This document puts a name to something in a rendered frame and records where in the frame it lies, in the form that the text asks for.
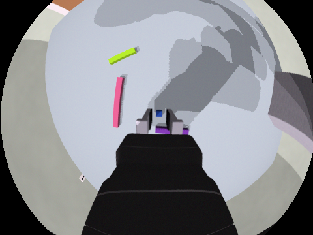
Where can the lime green rod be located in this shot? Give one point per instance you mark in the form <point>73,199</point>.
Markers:
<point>122,55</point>

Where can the pink rod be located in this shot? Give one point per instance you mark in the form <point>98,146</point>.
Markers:
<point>117,101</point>

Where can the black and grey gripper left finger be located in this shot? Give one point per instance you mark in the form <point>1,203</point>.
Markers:
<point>143,124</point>

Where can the small blue cube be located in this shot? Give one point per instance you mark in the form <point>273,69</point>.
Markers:
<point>158,113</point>

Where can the purple rod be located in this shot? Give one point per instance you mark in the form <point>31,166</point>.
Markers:
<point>163,130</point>

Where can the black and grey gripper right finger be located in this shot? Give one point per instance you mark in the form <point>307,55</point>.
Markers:
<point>174,125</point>

